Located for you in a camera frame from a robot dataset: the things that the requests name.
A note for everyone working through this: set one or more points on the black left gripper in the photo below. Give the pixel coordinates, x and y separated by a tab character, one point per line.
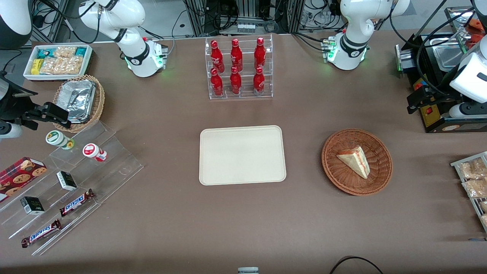
440	94

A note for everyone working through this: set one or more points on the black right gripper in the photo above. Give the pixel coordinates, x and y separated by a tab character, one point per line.
12	107

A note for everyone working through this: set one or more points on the triangle sandwich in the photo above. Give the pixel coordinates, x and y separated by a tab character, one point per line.
355	160

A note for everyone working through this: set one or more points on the white Franka right arm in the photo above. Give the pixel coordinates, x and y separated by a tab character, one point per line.
129	17

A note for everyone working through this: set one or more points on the white Franka left arm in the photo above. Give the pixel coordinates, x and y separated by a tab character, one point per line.
352	23

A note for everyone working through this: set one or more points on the light wicker basket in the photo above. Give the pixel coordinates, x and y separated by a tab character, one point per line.
99	101

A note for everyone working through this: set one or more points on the tray of wrapped pastries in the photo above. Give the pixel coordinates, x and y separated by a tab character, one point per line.
456	164

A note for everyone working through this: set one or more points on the brown wicker basket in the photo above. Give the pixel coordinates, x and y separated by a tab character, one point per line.
342	177

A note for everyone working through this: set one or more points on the beige plastic tray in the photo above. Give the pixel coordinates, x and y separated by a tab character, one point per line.
242	155

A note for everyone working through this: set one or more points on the green lid yogurt cup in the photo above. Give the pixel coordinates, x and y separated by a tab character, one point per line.
56	138

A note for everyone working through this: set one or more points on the aluminium foil container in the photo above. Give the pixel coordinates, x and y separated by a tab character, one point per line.
78	99

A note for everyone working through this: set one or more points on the black food warmer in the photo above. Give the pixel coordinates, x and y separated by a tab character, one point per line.
409	57

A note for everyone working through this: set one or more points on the red lid yogurt cup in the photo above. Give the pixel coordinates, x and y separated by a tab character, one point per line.
91	150

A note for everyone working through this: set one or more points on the steel warmer pan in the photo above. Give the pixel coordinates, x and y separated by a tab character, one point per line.
443	53

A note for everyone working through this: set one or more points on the clear cracker bag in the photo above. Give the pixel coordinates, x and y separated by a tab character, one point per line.
72	65
64	52
51	66

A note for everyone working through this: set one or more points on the white snack bin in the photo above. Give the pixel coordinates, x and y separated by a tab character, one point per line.
27	75

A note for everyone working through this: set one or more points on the yellow snack packet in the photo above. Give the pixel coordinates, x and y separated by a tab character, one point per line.
36	66

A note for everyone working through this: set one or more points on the small black box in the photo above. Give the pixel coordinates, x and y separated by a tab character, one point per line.
67	180
32	205

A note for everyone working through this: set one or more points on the teal snack packet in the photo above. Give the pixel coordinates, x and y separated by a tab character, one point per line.
44	53
80	51

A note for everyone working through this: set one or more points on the clear acrylic step display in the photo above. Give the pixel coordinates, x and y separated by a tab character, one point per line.
114	163

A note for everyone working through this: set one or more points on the red tartan cookie box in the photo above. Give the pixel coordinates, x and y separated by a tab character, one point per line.
19	177

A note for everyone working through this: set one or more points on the red fried snack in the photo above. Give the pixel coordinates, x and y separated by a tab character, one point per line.
475	40
475	26

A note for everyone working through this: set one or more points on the clear pastry bag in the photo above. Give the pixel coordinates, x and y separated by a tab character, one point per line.
484	206
484	220
471	169
475	188

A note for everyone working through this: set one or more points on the Snickers chocolate bar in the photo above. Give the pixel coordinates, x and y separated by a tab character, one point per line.
41	233
76	203

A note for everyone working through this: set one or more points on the red cola bottle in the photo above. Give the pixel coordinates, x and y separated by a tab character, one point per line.
235	83
217	57
258	82
260	54
236	56
217	84

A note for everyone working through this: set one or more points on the clear acrylic bottle rack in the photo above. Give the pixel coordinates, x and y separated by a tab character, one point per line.
245	93

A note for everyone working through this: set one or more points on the white power strip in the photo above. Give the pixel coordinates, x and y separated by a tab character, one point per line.
246	28

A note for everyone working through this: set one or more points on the small grey device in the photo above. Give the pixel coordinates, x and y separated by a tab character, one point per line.
248	271

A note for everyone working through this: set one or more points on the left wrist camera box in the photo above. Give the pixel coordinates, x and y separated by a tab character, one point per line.
470	110

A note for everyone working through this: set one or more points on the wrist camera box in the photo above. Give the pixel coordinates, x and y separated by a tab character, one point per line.
9	130
470	110

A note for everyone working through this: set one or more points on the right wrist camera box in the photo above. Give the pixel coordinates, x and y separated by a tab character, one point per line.
9	130

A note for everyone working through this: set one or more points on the aluminium frame rack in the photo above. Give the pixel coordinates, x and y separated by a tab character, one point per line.
198	17

